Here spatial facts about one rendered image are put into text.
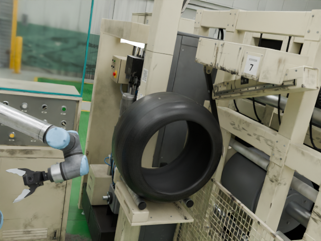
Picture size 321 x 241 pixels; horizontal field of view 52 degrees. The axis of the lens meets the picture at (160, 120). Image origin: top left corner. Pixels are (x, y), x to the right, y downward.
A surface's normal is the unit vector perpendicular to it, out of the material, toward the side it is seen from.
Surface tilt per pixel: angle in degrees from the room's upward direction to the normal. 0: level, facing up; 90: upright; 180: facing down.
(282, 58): 90
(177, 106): 43
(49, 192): 90
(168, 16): 90
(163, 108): 49
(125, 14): 90
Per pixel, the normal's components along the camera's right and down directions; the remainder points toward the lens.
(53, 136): 0.01, -0.19
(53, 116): 0.36, 0.30
